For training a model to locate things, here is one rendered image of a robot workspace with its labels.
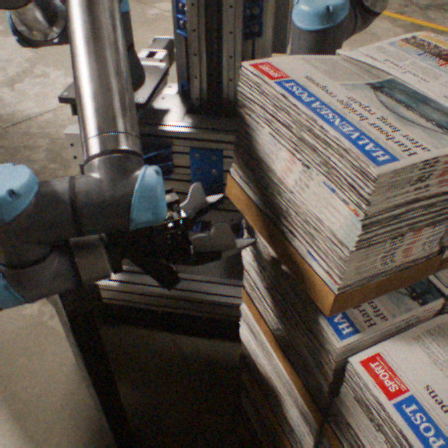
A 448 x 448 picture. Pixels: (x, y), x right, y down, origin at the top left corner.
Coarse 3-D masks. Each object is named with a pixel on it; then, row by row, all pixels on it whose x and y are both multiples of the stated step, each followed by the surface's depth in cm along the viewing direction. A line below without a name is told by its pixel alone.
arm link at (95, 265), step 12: (72, 240) 61; (84, 240) 61; (96, 240) 61; (84, 252) 60; (96, 252) 61; (108, 252) 62; (84, 264) 60; (96, 264) 61; (108, 264) 62; (84, 276) 61; (96, 276) 62; (108, 276) 63
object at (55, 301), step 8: (80, 288) 75; (56, 296) 73; (64, 296) 73; (72, 296) 75; (80, 296) 76; (88, 296) 77; (56, 304) 77; (64, 304) 74; (72, 304) 75; (80, 304) 77; (88, 304) 78; (64, 312) 75; (72, 312) 76; (80, 312) 78; (88, 312) 79; (64, 320) 78; (72, 320) 77
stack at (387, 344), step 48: (288, 288) 68; (432, 288) 65; (240, 336) 99; (288, 336) 74; (336, 336) 59; (384, 336) 61; (432, 336) 59; (288, 384) 79; (336, 384) 64; (384, 384) 54; (432, 384) 54; (240, 432) 128; (288, 432) 88; (336, 432) 66; (384, 432) 54; (432, 432) 49
